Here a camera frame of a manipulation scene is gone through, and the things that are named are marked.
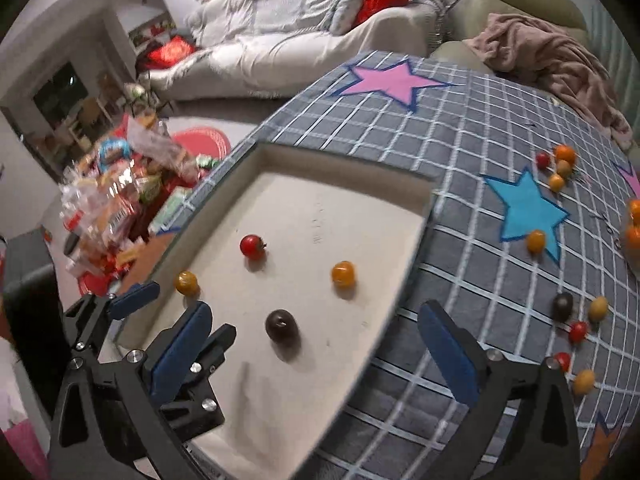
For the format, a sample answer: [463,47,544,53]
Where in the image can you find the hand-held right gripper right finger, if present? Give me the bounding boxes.
[418,301,584,480]

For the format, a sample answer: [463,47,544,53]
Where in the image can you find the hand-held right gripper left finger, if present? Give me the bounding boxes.
[47,302,214,480]

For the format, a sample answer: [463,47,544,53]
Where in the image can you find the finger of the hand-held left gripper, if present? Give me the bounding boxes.
[64,282,161,361]
[160,324,237,443]

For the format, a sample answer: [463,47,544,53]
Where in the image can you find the beige rectangular tray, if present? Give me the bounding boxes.
[117,141,436,480]

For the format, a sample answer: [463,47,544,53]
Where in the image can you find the dark purple cherry tomato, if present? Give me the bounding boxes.
[265,309,300,346]
[552,292,574,322]

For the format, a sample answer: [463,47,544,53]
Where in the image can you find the pile of snack packets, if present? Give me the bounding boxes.
[60,115,221,296]

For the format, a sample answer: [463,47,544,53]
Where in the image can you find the pink bag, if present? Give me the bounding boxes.
[0,420,48,480]

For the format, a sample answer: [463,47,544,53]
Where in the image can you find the red round mat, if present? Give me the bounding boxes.
[172,127,232,161]

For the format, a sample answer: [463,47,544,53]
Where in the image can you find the wooden dining chair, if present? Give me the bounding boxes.
[65,75,126,151]

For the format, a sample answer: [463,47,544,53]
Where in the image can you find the grey checked star tablecloth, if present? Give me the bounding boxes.
[172,50,640,480]

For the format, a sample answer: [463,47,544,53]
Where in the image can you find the white sofa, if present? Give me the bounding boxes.
[142,0,441,101]

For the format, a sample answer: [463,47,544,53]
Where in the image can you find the pink blanket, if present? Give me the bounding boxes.
[462,12,633,148]

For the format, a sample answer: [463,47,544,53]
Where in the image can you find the metal lamp pole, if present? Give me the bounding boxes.
[430,0,496,46]

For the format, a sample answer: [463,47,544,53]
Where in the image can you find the wall shelf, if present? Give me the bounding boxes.
[127,12,176,46]

